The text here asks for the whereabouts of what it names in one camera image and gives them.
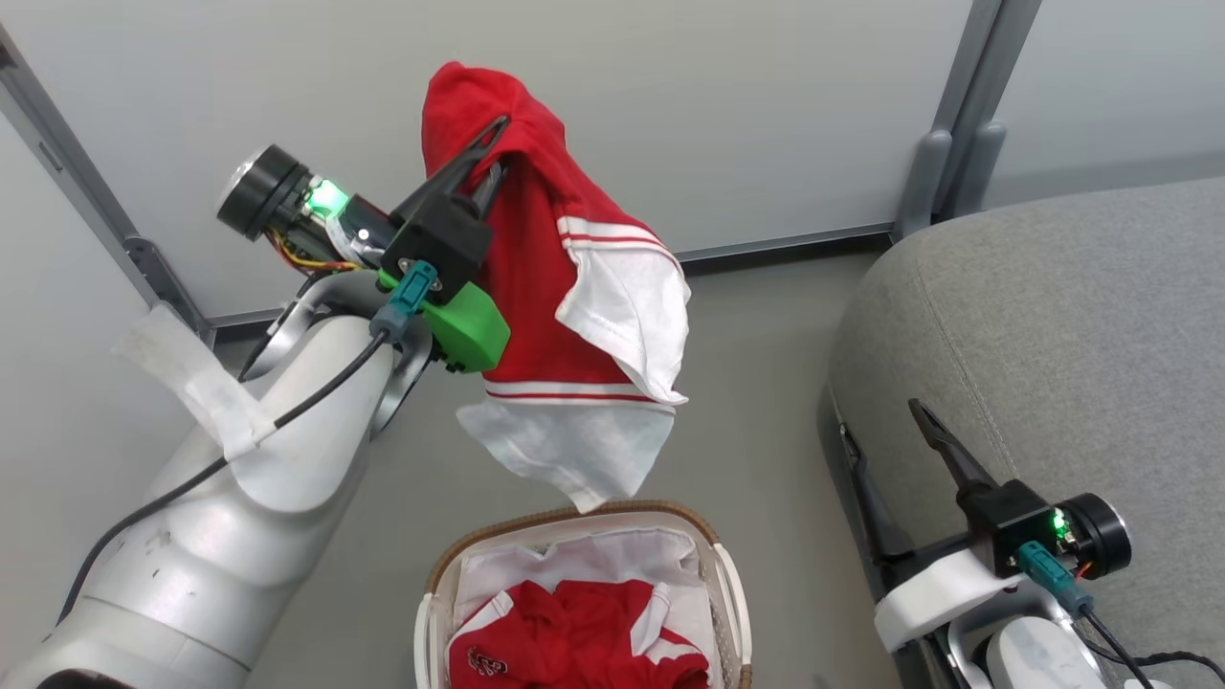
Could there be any grey partition bottom rail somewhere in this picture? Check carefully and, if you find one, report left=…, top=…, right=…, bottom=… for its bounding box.
left=206, top=223, right=896, bottom=336

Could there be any black cable with teal plug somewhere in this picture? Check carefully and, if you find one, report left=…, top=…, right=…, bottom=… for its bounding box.
left=1017, top=541, right=1225, bottom=689
left=56, top=260, right=439, bottom=628

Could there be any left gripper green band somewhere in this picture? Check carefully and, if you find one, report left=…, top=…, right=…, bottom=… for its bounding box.
left=216, top=116, right=511, bottom=374

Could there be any white basket liner cloth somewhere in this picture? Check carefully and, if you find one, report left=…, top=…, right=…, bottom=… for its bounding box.
left=450, top=529, right=719, bottom=689

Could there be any grey slanted partition post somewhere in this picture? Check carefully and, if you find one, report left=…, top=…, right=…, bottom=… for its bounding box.
left=0, top=24, right=216, bottom=345

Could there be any red garment with white trim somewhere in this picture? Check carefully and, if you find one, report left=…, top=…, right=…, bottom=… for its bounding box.
left=446, top=578, right=714, bottom=689

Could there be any white basket with brown rim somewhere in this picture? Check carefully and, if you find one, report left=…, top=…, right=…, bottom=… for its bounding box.
left=413, top=500, right=754, bottom=689

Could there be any white tape strip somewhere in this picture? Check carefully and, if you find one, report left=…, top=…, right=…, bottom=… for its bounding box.
left=112, top=304, right=278, bottom=460

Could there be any grey fabric sofa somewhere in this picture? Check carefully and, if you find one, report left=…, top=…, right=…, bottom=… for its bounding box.
left=818, top=177, right=1225, bottom=689

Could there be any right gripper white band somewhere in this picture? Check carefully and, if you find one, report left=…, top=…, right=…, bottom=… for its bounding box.
left=840, top=399, right=1133, bottom=654

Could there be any grey double partition post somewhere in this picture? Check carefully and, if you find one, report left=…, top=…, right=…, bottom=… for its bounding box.
left=895, top=0, right=1044, bottom=240

